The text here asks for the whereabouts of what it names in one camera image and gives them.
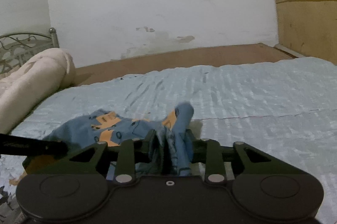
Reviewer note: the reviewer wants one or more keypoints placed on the brown wooden bed frame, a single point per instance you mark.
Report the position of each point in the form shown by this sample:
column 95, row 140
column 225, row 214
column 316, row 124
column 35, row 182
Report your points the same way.
column 213, row 56

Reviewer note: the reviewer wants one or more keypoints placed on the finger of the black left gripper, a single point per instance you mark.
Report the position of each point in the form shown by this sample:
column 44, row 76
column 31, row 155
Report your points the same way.
column 13, row 145

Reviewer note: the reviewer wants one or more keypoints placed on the light blue bedsheet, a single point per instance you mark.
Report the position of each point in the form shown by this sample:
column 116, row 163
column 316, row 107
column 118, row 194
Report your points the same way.
column 286, row 109

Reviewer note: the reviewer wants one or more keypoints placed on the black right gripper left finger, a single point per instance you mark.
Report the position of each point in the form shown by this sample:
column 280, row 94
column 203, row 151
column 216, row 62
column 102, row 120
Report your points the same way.
column 53, row 158

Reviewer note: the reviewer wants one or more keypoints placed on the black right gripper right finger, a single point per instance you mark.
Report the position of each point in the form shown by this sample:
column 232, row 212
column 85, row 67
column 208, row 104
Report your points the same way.
column 239, row 163

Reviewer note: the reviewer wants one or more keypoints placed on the grey metal headboard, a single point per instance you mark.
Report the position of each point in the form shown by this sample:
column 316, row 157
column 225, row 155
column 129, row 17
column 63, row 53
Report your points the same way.
column 17, row 48

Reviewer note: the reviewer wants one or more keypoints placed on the yellowish wooden wardrobe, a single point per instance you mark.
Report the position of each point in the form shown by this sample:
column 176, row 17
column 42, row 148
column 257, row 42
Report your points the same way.
column 308, row 2

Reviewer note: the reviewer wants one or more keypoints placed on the cream rolled quilt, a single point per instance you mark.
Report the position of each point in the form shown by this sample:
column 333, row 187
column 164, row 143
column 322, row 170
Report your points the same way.
column 40, row 77

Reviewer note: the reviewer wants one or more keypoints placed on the blue pants with orange trucks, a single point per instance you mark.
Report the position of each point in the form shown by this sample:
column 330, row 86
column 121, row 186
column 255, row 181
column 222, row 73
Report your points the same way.
column 170, row 148

